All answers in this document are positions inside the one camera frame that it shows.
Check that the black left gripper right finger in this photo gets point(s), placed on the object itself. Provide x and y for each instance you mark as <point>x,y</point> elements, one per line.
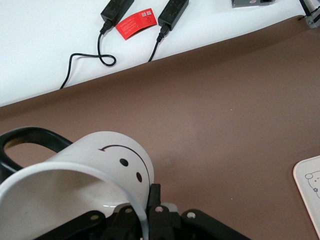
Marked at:
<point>160,225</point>

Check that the white smiley mug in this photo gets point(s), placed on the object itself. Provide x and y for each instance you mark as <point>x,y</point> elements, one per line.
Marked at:
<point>87,155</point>

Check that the red paper card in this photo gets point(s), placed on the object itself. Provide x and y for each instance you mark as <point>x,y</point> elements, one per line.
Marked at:
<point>135,25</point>

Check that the small metal post bracket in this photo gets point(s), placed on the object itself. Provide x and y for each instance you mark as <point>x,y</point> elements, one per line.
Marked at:
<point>312,20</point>

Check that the brown table mat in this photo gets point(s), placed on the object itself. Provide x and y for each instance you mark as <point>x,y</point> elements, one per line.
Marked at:
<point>225,125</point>

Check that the black power adapter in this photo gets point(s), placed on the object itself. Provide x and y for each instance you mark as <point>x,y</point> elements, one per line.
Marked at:
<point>116,8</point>
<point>173,11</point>

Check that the cream rabbit print tray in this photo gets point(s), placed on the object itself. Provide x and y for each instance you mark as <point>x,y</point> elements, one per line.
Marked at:
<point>308,185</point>

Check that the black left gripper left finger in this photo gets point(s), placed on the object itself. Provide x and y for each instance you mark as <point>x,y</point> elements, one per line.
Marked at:
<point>95,225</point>

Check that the grey metal device box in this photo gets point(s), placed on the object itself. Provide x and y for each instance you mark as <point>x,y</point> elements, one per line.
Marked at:
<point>252,3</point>

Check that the dark camera stand post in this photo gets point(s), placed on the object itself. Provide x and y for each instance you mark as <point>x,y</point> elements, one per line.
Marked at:
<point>303,6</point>

